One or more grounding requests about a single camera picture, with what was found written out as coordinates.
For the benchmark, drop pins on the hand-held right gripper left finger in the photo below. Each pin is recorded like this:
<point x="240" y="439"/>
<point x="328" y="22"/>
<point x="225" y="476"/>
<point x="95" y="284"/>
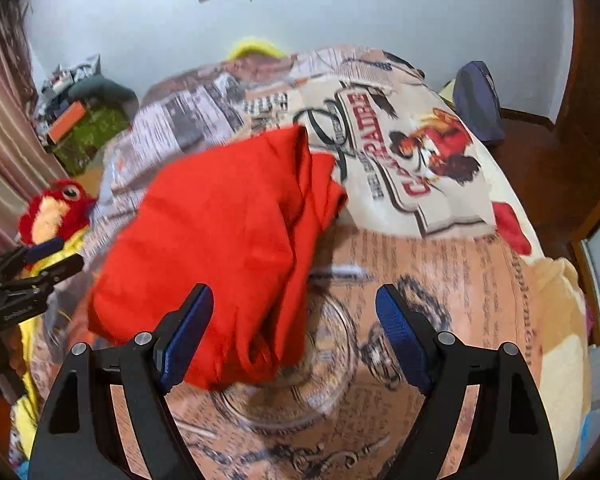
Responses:
<point x="187" y="330"/>

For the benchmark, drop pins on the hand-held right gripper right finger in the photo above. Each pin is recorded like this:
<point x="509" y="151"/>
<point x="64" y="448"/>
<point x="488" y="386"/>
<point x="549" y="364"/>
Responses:
<point x="402" y="330"/>

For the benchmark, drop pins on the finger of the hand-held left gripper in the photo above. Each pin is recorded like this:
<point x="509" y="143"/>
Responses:
<point x="60" y="269"/>
<point x="42" y="249"/>

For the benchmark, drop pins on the red zip jacket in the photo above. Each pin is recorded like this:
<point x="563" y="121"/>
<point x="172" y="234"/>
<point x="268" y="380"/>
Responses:
<point x="205" y="235"/>

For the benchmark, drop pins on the red plush parrot toy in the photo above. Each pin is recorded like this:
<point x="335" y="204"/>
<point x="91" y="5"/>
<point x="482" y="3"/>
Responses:
<point x="55" y="210"/>

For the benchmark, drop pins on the newspaper printed blanket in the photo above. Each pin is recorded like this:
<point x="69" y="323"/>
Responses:
<point x="455" y="285"/>

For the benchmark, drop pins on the yellow cloth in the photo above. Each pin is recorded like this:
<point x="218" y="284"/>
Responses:
<point x="26" y="385"/>

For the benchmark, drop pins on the green patterned cloth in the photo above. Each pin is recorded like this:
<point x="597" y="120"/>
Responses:
<point x="92" y="140"/>

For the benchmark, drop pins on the orange box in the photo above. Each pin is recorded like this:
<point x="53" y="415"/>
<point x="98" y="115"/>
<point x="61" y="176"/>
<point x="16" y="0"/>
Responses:
<point x="67" y="122"/>

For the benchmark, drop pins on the brown striped curtain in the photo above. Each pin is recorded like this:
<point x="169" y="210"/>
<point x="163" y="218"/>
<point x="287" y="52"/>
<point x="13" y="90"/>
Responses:
<point x="5" y="125"/>

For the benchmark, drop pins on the grey-green neck pillow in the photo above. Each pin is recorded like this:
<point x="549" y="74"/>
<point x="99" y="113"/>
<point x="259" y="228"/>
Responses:
<point x="102" y="91"/>

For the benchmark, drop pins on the grey patterned cloth pile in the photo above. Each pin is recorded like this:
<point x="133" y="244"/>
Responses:
<point x="67" y="77"/>

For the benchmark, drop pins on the navy blue bag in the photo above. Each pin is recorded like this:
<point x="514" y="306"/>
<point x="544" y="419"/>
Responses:
<point x="477" y="102"/>

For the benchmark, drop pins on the yellow plush pillow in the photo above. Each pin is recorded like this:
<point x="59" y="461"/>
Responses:
<point x="255" y="47"/>

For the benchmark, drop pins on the brown wooden door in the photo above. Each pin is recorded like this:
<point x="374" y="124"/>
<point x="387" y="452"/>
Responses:
<point x="595" y="110"/>

